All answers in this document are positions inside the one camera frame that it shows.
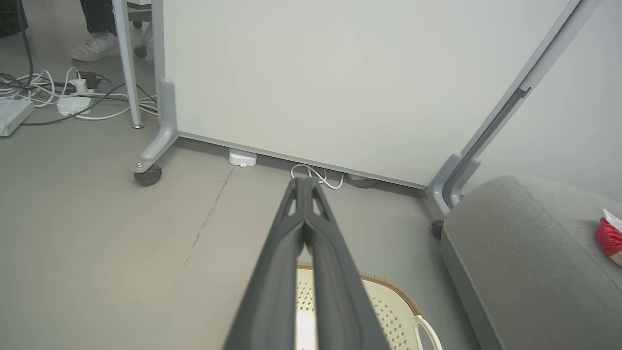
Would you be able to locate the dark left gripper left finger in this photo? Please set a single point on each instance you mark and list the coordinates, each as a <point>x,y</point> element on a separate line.
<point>272,301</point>

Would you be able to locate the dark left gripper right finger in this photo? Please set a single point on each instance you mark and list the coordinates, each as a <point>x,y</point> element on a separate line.
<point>340,301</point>

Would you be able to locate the red basketball jersey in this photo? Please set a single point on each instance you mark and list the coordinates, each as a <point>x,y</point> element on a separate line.
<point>610,240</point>

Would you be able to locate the cream perforated laundry basket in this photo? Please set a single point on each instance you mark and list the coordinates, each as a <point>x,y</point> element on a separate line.
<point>388,311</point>

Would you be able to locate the small white plastic box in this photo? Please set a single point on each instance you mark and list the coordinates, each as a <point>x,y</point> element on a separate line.
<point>242,158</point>

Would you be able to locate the grey partition foot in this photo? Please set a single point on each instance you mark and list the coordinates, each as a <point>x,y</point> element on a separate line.
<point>167,112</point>
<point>469,167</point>
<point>440,187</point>

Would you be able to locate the grey fabric sofa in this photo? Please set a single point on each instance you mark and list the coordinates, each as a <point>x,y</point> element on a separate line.
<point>525,272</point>

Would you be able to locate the grey metal table leg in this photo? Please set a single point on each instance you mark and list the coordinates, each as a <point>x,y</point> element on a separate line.
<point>127,73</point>

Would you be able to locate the white power strip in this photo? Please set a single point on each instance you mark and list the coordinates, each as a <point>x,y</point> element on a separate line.
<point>73,104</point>

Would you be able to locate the office chair base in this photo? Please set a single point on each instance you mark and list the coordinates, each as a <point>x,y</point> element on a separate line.
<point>140,51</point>

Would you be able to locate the black power adapter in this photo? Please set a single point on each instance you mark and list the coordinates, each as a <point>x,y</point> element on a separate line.
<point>90,78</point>

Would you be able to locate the white sneaker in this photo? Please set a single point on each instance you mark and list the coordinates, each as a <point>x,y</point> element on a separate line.
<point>95,47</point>

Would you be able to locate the flat white device box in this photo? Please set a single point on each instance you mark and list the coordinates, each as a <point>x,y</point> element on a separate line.
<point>14,114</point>

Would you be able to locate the dark trouser leg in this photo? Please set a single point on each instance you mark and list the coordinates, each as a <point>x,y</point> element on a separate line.
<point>99,14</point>

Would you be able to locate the black fabric object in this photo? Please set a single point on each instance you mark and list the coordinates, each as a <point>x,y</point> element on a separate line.
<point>12,17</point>

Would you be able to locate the white partition panel grey frame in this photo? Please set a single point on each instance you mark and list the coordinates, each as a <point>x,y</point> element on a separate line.
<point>340,73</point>
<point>573,121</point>

